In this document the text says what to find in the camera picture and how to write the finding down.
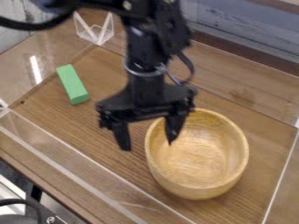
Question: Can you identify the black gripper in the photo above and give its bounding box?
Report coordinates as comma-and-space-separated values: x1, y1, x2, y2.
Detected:
96, 72, 197, 151

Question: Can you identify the brown wooden bowl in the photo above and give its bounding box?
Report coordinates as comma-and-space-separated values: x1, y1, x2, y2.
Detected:
144, 108, 249, 200

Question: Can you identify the green rectangular block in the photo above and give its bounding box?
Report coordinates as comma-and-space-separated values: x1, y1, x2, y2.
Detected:
56, 64, 89, 105

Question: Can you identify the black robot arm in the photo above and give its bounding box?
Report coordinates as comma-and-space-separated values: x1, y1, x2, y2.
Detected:
0, 0, 197, 151

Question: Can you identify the clear acrylic front wall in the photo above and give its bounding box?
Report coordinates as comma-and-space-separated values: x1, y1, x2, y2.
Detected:
0, 100, 194, 224

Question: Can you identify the clear acrylic corner bracket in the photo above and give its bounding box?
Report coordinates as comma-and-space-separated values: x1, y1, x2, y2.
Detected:
72, 11, 114, 46

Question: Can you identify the black metal table bracket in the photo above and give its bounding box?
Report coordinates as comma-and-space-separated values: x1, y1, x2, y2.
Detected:
25, 185, 68, 224

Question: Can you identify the black cable at corner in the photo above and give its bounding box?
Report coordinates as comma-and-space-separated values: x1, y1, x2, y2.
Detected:
0, 199, 40, 224

